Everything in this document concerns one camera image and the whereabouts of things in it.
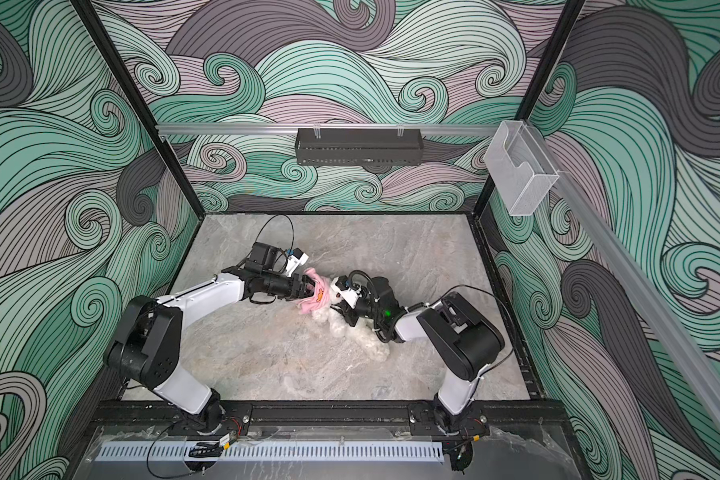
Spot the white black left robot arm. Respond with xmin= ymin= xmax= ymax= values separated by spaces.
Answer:
xmin=103 ymin=242 xmax=316 ymax=417

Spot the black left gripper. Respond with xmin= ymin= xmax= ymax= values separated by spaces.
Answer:
xmin=262 ymin=274 xmax=324 ymax=301

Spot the black enclosure corner post right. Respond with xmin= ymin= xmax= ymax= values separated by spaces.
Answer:
xmin=474 ymin=1 xmax=585 ymax=217

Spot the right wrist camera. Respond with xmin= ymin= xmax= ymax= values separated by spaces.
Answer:
xmin=330 ymin=275 xmax=360 ymax=309

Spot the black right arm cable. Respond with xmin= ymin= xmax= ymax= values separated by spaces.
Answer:
xmin=437 ymin=284 xmax=514 ymax=373

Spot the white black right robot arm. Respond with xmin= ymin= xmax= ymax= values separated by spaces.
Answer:
xmin=331 ymin=271 xmax=505 ymax=417

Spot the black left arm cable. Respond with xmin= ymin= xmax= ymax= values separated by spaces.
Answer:
xmin=254 ymin=214 xmax=296 ymax=253

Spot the black enclosure corner post left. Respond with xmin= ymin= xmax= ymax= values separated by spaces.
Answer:
xmin=70 ymin=0 xmax=205 ymax=220

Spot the white plush teddy bear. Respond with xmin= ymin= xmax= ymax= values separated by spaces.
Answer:
xmin=310 ymin=302 xmax=390 ymax=362

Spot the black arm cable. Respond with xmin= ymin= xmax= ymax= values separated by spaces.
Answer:
xmin=437 ymin=284 xmax=514 ymax=373
xmin=254 ymin=214 xmax=296 ymax=253

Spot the pink knitted bear sweater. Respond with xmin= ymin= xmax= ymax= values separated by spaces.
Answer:
xmin=298 ymin=268 xmax=333 ymax=314

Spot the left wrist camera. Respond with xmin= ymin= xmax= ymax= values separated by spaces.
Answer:
xmin=285 ymin=248 xmax=309 ymax=277

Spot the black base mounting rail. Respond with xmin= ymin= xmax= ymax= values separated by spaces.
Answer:
xmin=91 ymin=400 xmax=567 ymax=437

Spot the aluminium rail wall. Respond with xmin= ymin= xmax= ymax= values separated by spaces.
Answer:
xmin=524 ymin=122 xmax=720 ymax=466
xmin=156 ymin=122 xmax=498 ymax=137

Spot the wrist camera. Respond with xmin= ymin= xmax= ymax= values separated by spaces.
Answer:
xmin=285 ymin=248 xmax=309 ymax=277
xmin=330 ymin=275 xmax=360 ymax=309

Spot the aluminium rail right wall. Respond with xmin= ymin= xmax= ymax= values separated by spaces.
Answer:
xmin=524 ymin=122 xmax=720 ymax=466

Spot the black enclosure corner post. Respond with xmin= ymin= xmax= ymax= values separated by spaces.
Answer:
xmin=474 ymin=1 xmax=585 ymax=217
xmin=70 ymin=0 xmax=205 ymax=220

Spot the clear plastic wall bin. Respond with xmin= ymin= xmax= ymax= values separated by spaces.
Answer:
xmin=483 ymin=120 xmax=559 ymax=217

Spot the aluminium rail back wall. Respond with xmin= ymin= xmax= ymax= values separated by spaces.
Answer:
xmin=156 ymin=122 xmax=498 ymax=137

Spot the black perforated wall tray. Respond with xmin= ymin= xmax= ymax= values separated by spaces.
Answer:
xmin=295 ymin=129 xmax=424 ymax=166

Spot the white slotted cable duct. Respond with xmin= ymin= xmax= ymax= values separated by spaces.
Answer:
xmin=94 ymin=441 xmax=445 ymax=463

